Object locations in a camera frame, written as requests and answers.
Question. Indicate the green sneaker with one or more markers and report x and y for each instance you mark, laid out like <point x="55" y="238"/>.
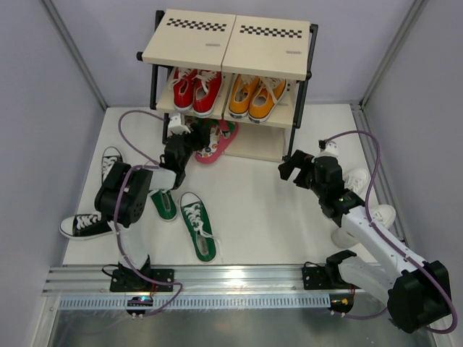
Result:
<point x="164" y="204"/>
<point x="197" y="221"/>

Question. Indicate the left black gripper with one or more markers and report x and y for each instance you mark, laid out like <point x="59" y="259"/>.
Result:
<point x="200" y="136"/>

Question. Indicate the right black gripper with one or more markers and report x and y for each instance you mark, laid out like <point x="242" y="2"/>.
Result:
<point x="299" y="160"/>

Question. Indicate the upright black sneaker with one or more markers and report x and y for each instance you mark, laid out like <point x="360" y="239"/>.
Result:
<point x="110" y="156"/>

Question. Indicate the pink flip-flop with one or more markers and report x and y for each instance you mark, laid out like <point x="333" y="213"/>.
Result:
<point x="222" y="133"/>

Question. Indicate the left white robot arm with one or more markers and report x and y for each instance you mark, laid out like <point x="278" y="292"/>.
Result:
<point x="122" y="197"/>

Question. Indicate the yellow sneaker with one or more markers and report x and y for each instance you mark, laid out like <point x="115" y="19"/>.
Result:
<point x="241" y="94"/>
<point x="267" y="95"/>

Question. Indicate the slotted grey cable duct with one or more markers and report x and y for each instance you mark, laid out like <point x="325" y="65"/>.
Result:
<point x="196" y="301"/>

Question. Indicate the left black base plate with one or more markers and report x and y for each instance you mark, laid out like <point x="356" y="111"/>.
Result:
<point x="125" y="280"/>

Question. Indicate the left controller board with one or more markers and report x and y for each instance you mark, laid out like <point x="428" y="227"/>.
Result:
<point x="137" y="305"/>

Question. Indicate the left red sneaker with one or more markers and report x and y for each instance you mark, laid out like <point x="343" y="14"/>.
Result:
<point x="182" y="85"/>

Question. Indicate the aluminium mounting rail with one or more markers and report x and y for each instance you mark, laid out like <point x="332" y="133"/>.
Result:
<point x="218" y="279"/>

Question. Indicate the right controller board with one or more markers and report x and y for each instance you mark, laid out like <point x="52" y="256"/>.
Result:
<point x="341" y="305"/>

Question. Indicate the left yellow sneaker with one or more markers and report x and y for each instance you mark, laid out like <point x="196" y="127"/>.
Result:
<point x="241" y="94"/>

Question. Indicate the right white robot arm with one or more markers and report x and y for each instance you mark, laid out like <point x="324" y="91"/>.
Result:
<point x="415" y="292"/>

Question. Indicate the red sneaker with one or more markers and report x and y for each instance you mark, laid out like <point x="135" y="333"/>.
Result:
<point x="182" y="85"/>
<point x="205" y="93"/>

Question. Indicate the beige black shoe shelf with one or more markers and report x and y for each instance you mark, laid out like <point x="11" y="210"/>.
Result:
<point x="235" y="44"/>

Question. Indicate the right red sneaker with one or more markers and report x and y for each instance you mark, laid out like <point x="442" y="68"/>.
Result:
<point x="205" y="93"/>

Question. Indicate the lower green sneaker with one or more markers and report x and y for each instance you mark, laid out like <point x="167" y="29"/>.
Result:
<point x="197" y="221"/>

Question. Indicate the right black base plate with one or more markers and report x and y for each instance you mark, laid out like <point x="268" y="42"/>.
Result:
<point x="323" y="277"/>

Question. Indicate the controller board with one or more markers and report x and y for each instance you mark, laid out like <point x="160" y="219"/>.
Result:
<point x="341" y="305"/>
<point x="137" y="305"/>

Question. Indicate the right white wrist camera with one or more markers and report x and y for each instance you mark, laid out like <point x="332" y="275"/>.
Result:
<point x="328" y="148"/>

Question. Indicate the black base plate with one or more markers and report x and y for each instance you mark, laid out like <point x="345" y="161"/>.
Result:
<point x="125" y="280"/>
<point x="323" y="277"/>

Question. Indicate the sideways black sneaker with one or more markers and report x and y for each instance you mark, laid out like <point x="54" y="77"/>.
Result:
<point x="83" y="227"/>

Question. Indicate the upper green sneaker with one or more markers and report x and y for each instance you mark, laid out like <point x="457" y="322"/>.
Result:
<point x="164" y="204"/>

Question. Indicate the white sneaker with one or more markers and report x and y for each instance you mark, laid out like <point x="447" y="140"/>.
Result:
<point x="384" y="214"/>
<point x="356" y="180"/>

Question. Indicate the right yellow sneaker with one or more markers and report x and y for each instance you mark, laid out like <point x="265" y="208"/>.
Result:
<point x="267" y="95"/>

